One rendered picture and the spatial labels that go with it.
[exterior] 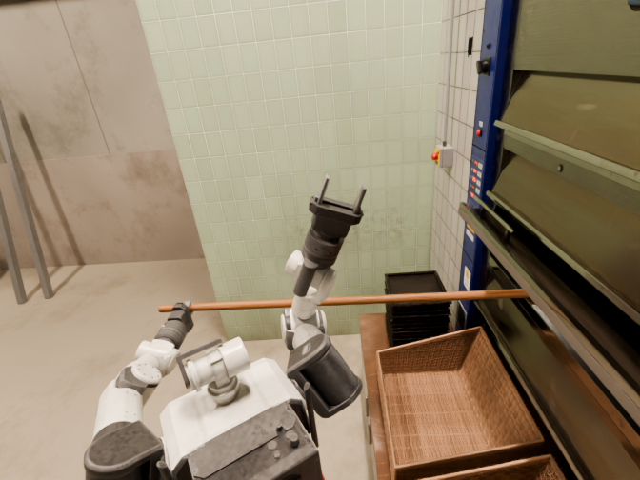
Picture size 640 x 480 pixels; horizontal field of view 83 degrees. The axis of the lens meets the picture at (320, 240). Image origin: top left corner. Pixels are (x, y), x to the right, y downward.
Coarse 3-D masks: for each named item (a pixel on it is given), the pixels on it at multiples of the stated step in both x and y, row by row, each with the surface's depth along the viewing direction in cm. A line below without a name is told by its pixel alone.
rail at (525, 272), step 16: (464, 208) 137; (480, 224) 123; (496, 240) 112; (512, 256) 102; (528, 272) 95; (544, 288) 88; (560, 304) 83; (576, 320) 78; (576, 336) 75; (592, 336) 73; (592, 352) 71; (608, 352) 69; (608, 368) 67; (624, 384) 63
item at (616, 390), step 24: (504, 216) 136; (528, 240) 118; (504, 264) 106; (528, 264) 103; (552, 264) 104; (528, 288) 93; (552, 288) 93; (576, 288) 93; (552, 312) 83; (576, 312) 84; (600, 312) 84; (600, 336) 76; (624, 336) 77; (624, 360) 70; (624, 408) 63
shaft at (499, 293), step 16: (192, 304) 137; (208, 304) 136; (224, 304) 135; (240, 304) 134; (256, 304) 134; (272, 304) 133; (288, 304) 132; (320, 304) 131; (336, 304) 131; (352, 304) 130
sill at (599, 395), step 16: (496, 272) 147; (512, 288) 134; (528, 304) 123; (544, 320) 114; (560, 336) 108; (560, 352) 106; (576, 352) 102; (576, 368) 99; (592, 384) 93; (608, 400) 88; (624, 416) 84; (624, 432) 84
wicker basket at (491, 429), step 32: (384, 352) 170; (416, 352) 170; (448, 352) 169; (480, 352) 158; (416, 384) 169; (448, 384) 167; (480, 384) 154; (512, 384) 133; (384, 416) 151; (416, 416) 154; (448, 416) 153; (480, 416) 150; (512, 416) 130; (416, 448) 142; (448, 448) 141; (480, 448) 140; (512, 448) 115
